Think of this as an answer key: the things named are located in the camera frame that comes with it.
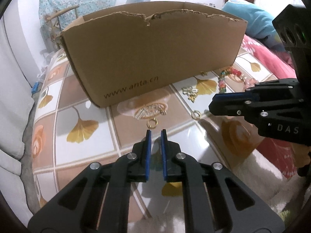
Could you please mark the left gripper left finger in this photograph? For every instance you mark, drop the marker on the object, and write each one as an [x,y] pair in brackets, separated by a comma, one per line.
[97,200]

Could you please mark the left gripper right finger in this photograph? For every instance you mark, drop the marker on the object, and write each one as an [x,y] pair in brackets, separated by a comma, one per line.
[214,199]

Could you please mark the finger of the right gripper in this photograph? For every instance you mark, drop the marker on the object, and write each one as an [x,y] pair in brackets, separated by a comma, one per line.
[228,104]

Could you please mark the gold hoop earring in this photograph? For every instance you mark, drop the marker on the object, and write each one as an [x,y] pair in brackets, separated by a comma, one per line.
[196,115]
[152,123]

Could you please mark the gold butterfly brooch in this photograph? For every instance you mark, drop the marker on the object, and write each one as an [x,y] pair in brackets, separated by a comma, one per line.
[191,93]

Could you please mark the gold rhinestone hair clip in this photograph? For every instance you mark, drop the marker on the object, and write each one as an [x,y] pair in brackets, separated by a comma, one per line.
[150,111]

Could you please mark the brown cardboard box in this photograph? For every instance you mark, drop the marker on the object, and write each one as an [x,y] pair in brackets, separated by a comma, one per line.
[128,50]

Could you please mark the pink floral blanket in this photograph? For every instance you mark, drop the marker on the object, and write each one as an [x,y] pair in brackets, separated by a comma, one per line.
[285,156]

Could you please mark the tile pattern table mat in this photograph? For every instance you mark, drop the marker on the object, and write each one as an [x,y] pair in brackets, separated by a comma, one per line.
[70,132]

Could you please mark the blue pillow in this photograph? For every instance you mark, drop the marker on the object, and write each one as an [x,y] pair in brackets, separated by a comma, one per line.
[260,23]

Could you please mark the small blue floor object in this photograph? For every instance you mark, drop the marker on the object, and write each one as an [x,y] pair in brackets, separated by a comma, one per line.
[36,87]

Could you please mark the white curtain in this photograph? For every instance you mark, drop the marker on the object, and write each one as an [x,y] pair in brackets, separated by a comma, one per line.
[17,116]

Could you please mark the wooden chair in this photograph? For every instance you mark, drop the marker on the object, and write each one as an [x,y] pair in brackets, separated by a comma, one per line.
[54,25]

